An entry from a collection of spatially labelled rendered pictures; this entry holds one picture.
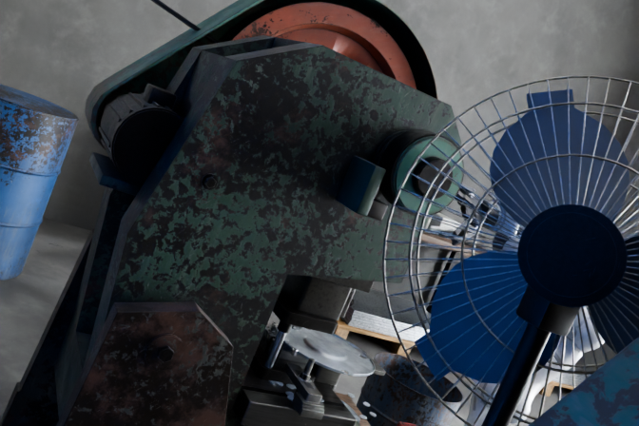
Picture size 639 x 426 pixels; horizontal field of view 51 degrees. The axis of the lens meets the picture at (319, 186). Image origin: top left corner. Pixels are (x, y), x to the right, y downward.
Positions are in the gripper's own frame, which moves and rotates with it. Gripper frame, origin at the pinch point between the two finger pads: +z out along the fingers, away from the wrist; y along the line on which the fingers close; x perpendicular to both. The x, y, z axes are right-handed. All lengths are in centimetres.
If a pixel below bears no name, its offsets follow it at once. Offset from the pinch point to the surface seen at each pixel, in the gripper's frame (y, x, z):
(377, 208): -13.5, 19.4, 26.5
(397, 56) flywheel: 55, -7, -2
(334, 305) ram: -22.3, -18.8, 20.4
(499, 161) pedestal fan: -26, 62, 29
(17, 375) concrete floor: -11, -155, 92
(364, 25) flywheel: 59, -2, 11
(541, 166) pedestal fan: -27, 64, 23
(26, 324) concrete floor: 20, -191, 92
